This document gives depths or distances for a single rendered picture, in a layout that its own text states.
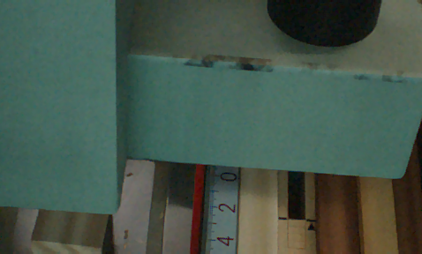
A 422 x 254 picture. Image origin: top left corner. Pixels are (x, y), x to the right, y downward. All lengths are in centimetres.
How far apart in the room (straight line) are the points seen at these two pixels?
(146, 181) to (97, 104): 29
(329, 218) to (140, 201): 22
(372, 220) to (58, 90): 17
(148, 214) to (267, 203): 20
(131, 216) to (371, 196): 22
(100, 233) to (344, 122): 21
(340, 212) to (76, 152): 14
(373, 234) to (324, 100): 7
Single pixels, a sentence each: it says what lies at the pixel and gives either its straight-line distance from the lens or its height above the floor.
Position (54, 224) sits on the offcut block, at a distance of 65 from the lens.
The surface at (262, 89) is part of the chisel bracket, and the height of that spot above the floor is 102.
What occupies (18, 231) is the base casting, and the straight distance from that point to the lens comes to 70.
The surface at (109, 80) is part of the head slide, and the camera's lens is 42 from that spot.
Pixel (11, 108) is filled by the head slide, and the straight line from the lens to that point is 44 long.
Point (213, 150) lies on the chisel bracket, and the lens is 50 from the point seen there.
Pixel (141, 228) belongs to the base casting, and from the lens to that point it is 69.
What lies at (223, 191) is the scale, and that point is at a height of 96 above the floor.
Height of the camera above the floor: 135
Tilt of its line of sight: 48 degrees down
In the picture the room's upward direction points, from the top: 8 degrees clockwise
